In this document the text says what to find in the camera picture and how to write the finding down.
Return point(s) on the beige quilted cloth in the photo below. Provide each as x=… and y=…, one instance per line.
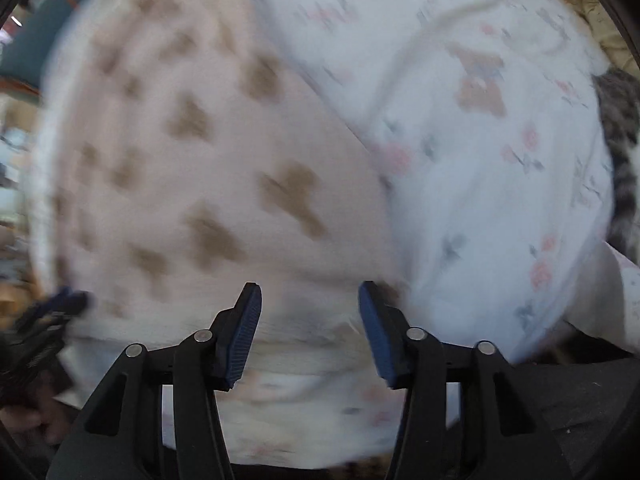
x=595, y=10

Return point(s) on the white floral bed sheet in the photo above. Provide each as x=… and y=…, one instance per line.
x=475, y=200

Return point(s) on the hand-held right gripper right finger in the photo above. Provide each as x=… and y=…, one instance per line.
x=381, y=340

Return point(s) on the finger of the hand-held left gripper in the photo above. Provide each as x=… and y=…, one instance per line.
x=62, y=302

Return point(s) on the teal panel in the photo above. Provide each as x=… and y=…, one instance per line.
x=45, y=35

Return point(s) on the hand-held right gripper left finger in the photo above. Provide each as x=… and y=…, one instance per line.
x=243, y=340

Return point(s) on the white cloth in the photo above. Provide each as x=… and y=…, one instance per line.
x=612, y=300

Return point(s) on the grey striped cloth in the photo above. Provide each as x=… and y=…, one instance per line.
x=622, y=150

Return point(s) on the pink pants with brown print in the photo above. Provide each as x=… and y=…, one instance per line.
x=200, y=160

